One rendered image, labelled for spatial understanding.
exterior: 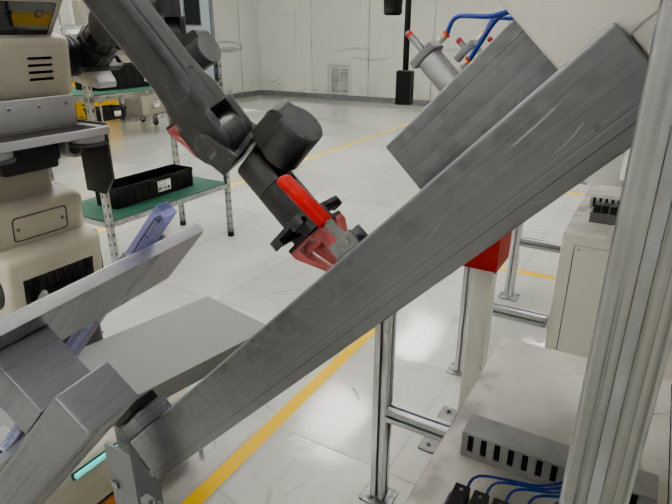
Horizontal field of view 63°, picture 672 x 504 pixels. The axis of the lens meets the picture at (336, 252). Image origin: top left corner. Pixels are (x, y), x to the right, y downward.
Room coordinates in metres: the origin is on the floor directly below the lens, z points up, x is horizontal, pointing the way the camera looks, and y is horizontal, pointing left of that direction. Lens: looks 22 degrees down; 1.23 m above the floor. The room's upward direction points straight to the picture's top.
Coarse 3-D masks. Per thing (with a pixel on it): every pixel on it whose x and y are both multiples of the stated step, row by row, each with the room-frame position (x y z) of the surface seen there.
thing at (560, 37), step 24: (504, 0) 0.38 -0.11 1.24; (528, 0) 0.37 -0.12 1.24; (552, 0) 0.36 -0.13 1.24; (576, 0) 0.36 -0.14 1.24; (600, 0) 0.35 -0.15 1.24; (624, 0) 0.34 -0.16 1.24; (648, 0) 0.34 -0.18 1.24; (528, 24) 0.37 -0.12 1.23; (552, 24) 0.36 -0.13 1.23; (576, 24) 0.36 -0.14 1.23; (600, 24) 0.35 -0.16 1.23; (624, 24) 0.34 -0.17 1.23; (648, 24) 0.34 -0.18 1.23; (552, 48) 0.36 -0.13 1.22; (576, 48) 0.35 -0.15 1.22; (648, 48) 0.34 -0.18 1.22
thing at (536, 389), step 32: (512, 352) 0.95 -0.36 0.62; (544, 352) 0.95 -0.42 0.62; (480, 384) 0.84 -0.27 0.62; (512, 384) 0.84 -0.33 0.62; (544, 384) 0.84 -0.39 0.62; (576, 384) 0.84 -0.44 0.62; (512, 416) 0.75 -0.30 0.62; (544, 416) 0.75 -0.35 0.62; (448, 448) 0.68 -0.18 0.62; (448, 480) 0.61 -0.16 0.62; (480, 480) 0.61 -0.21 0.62
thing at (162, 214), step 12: (168, 204) 0.39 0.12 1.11; (156, 216) 0.38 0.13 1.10; (168, 216) 0.38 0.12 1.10; (144, 228) 0.38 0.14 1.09; (156, 228) 0.38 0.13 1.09; (144, 240) 0.38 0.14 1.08; (156, 240) 0.39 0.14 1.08; (132, 252) 0.39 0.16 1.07; (96, 324) 0.42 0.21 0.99; (72, 336) 0.43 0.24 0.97; (84, 336) 0.42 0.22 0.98; (72, 348) 0.43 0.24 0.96; (12, 432) 0.48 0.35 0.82; (12, 444) 0.49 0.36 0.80
